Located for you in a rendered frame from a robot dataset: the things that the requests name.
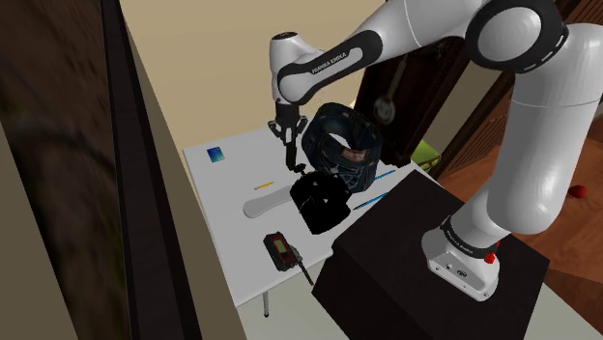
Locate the white table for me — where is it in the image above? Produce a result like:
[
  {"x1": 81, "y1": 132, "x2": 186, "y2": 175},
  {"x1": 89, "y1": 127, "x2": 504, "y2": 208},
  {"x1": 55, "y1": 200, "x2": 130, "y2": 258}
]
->
[{"x1": 182, "y1": 123, "x2": 427, "y2": 319}]

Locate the dark wooden pendulum clock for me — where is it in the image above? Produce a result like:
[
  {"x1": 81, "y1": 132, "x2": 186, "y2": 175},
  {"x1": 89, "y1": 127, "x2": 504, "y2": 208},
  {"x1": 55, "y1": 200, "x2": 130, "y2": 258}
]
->
[{"x1": 353, "y1": 35, "x2": 474, "y2": 169}]

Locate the green box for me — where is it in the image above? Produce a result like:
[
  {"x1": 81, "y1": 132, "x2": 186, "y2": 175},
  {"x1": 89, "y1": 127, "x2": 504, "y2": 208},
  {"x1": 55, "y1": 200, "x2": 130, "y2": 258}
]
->
[{"x1": 410, "y1": 139, "x2": 443, "y2": 172}]

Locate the black blocky object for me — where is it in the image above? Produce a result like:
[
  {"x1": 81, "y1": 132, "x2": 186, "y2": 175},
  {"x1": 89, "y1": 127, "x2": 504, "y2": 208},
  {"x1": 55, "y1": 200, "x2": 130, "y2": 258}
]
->
[{"x1": 289, "y1": 171, "x2": 354, "y2": 236}]

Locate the dark robot stand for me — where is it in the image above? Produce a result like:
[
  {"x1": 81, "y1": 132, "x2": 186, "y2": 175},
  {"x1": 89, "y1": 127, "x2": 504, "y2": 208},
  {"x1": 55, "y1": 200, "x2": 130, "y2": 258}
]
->
[{"x1": 311, "y1": 169, "x2": 551, "y2": 340}]

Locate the white flat paddle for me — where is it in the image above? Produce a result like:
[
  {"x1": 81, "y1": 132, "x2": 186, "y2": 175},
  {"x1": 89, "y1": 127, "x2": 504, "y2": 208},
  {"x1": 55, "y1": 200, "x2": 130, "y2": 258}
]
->
[{"x1": 242, "y1": 184, "x2": 296, "y2": 219}]

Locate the dark brown wooden cabinet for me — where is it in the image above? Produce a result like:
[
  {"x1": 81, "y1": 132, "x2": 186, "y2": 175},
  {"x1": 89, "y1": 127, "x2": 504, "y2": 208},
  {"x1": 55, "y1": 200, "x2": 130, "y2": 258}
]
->
[{"x1": 0, "y1": 0, "x2": 205, "y2": 340}]

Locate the black red handheld device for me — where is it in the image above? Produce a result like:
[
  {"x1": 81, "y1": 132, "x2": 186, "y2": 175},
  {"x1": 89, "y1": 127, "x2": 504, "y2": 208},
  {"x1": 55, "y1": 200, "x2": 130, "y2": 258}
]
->
[{"x1": 262, "y1": 230, "x2": 315, "y2": 288}]

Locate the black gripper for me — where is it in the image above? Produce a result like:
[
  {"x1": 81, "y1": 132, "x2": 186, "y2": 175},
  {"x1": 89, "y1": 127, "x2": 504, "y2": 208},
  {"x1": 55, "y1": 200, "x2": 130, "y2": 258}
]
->
[{"x1": 267, "y1": 101, "x2": 310, "y2": 170}]

